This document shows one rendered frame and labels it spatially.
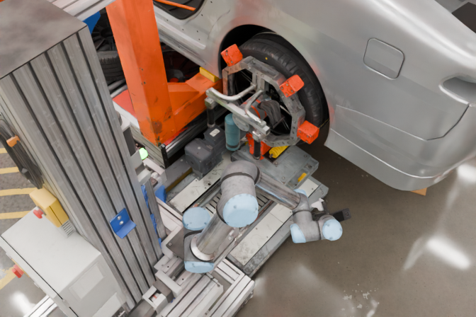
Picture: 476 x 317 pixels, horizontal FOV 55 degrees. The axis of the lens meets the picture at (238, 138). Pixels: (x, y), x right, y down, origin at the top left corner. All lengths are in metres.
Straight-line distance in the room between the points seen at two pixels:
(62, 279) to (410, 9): 1.56
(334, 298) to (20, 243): 1.83
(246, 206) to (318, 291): 1.50
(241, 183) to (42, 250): 0.74
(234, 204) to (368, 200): 1.89
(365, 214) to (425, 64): 1.55
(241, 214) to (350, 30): 0.91
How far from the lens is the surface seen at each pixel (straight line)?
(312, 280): 2.93
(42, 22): 1.23
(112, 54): 3.50
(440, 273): 3.16
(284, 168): 3.03
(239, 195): 1.49
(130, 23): 2.18
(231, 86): 2.68
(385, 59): 1.95
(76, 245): 1.73
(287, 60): 2.33
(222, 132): 2.95
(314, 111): 2.37
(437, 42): 1.83
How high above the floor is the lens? 2.70
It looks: 51 degrees down
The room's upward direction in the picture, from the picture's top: 1 degrees counter-clockwise
